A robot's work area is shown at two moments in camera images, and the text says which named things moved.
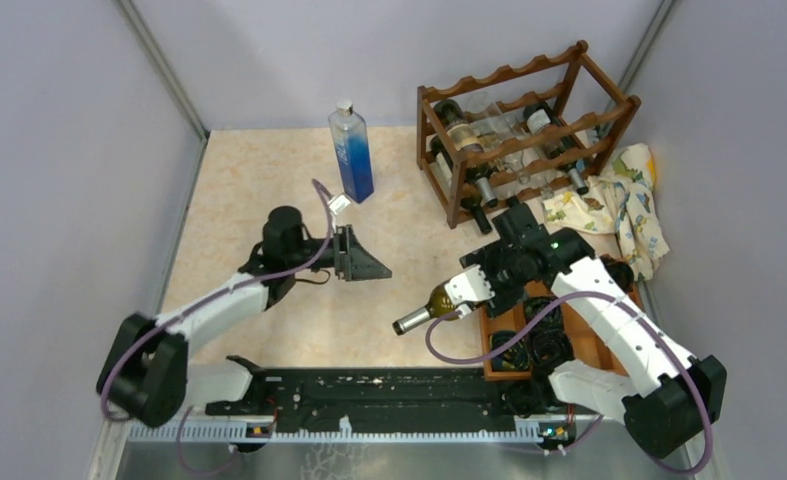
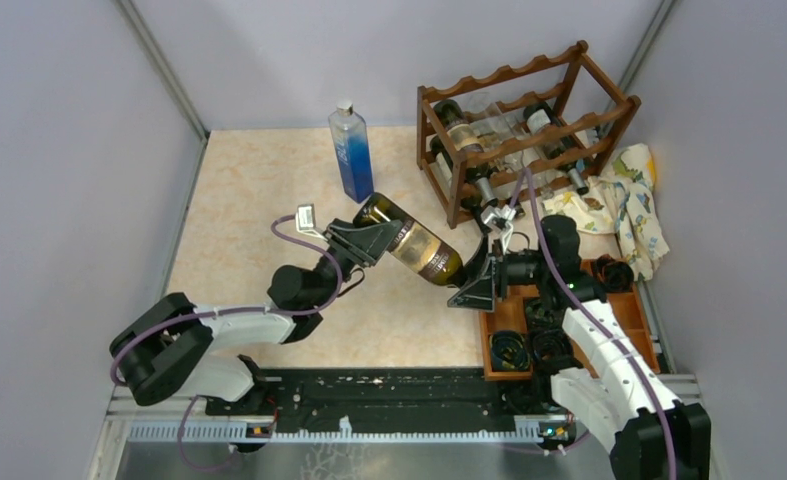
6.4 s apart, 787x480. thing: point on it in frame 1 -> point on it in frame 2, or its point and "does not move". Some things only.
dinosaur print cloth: (620, 199) does not move
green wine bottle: (440, 304) -> (417, 246)
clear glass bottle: (493, 128) does not move
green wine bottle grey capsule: (538, 117) does not move
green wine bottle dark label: (467, 139) does not move
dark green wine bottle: (444, 159) -> (474, 174)
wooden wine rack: (546, 123) does not move
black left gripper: (357, 263) -> (372, 240)
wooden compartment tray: (539, 333) does not move
